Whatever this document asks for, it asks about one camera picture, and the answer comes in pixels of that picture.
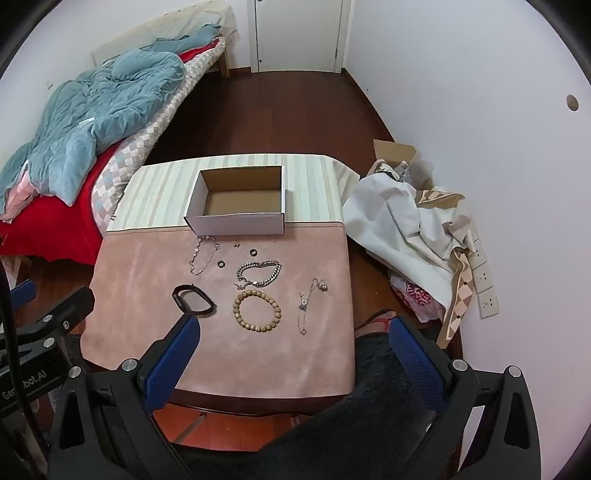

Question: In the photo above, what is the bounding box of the diamond patterned cloth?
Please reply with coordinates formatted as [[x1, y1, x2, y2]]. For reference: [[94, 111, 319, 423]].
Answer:
[[413, 185, 478, 349]]

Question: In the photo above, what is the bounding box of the thin silver chain bracelet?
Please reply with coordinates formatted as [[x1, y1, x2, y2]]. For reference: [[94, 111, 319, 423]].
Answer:
[[189, 235, 220, 276]]

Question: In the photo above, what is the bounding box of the white cardboard box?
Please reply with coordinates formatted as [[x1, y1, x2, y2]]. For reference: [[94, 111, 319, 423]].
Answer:
[[185, 165, 288, 235]]

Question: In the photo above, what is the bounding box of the white power strip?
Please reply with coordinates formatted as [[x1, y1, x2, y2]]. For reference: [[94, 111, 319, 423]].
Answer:
[[466, 231, 500, 319]]

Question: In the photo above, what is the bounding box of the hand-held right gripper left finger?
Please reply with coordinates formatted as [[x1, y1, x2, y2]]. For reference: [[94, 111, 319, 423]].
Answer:
[[48, 314, 201, 480]]

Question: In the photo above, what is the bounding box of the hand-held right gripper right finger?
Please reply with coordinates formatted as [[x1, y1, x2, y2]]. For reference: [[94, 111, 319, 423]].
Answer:
[[388, 315, 542, 480]]

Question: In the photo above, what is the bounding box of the wooden bed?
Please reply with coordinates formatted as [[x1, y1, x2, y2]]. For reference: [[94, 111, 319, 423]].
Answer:
[[0, 0, 237, 266]]

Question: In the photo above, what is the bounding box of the black wristband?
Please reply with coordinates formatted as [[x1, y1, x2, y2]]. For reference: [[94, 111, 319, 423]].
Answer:
[[172, 284, 217, 318]]

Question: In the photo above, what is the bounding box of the white cloth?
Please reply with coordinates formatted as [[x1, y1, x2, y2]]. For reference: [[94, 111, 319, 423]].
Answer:
[[342, 173, 472, 315]]

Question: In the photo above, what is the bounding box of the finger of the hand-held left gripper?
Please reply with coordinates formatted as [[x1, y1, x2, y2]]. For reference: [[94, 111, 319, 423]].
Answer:
[[7, 279, 38, 308], [0, 286, 96, 370]]

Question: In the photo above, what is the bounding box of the cream headboard cover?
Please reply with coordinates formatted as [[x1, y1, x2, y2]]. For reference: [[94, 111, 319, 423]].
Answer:
[[92, 0, 236, 61]]

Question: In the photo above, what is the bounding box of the wooden bead bracelet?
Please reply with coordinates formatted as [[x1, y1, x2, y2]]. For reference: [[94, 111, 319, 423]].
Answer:
[[232, 289, 281, 332]]

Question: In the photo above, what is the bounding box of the red blanket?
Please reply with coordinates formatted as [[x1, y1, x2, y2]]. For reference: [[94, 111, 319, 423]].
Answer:
[[0, 46, 218, 266]]

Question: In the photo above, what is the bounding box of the thick silver chain bracelet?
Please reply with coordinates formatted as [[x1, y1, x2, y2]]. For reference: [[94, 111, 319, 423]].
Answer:
[[235, 259, 281, 289]]

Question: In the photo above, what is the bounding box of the white door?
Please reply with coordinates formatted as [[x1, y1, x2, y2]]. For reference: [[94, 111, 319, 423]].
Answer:
[[247, 0, 352, 73]]

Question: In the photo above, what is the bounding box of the red printed plastic bag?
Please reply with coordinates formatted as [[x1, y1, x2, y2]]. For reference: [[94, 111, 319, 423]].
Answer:
[[390, 272, 446, 324]]

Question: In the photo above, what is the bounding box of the pink cloth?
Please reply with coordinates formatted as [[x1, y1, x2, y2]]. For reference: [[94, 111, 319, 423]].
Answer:
[[0, 173, 35, 222]]

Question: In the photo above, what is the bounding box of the blue quilt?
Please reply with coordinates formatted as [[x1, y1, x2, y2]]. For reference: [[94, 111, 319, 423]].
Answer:
[[0, 25, 222, 206]]

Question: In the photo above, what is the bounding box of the checked bed sheet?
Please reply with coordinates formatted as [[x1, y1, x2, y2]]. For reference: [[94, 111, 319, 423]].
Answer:
[[90, 37, 227, 236]]

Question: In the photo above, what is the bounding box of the silver pendant necklace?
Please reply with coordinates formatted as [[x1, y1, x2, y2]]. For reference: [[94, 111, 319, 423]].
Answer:
[[298, 278, 329, 337]]

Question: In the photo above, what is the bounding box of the person's slippered foot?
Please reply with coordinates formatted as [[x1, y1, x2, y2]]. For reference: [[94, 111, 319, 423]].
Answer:
[[355, 310, 398, 330]]

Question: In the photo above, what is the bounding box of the brown cardboard box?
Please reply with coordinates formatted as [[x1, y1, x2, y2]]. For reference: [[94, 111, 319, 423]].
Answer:
[[373, 138, 435, 190]]

